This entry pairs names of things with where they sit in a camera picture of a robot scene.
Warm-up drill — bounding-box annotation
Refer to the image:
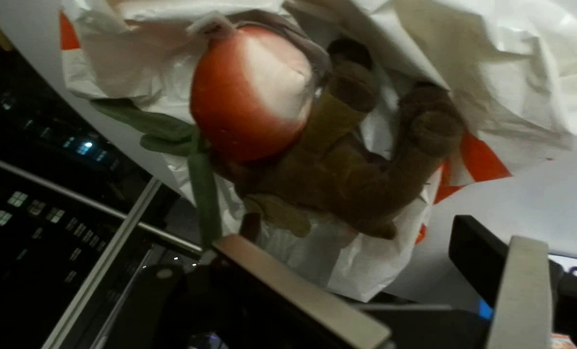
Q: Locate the round white table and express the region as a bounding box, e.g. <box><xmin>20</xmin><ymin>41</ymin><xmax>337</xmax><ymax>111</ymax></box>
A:
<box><xmin>0</xmin><ymin>0</ymin><xmax>577</xmax><ymax>311</ymax></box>

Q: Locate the brown plush moose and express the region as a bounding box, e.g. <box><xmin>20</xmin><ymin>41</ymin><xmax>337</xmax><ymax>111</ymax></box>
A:
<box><xmin>213</xmin><ymin>39</ymin><xmax>465</xmax><ymax>239</ymax></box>

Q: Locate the white orange plastic bag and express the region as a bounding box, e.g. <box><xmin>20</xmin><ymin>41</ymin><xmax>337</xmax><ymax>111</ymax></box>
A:
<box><xmin>58</xmin><ymin>0</ymin><xmax>577</xmax><ymax>305</ymax></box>

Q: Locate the red plush radish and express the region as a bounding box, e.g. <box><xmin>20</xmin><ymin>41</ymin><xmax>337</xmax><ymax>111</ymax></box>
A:
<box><xmin>93</xmin><ymin>12</ymin><xmax>329</xmax><ymax>245</ymax></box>

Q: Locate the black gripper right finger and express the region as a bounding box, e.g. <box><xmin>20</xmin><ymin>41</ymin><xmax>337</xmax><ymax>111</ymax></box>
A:
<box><xmin>449</xmin><ymin>216</ymin><xmax>554</xmax><ymax>349</ymax></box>

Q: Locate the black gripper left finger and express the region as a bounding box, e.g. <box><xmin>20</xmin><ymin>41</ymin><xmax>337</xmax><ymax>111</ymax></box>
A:
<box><xmin>213</xmin><ymin>235</ymin><xmax>391</xmax><ymax>349</ymax></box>

